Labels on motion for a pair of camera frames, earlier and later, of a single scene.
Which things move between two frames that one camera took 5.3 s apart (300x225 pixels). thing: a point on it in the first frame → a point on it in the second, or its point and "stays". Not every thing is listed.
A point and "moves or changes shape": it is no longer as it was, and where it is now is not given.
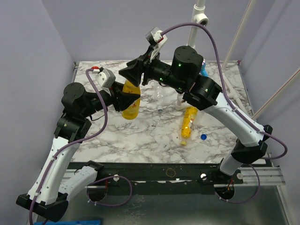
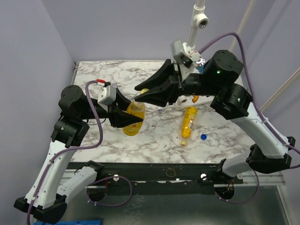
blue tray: [71, 222] stays
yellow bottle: [190, 114] stays
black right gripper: [145, 71] → [177, 82]
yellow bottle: [132, 111] moves or changes shape
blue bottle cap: [203, 137] stays
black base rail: [161, 177] stays
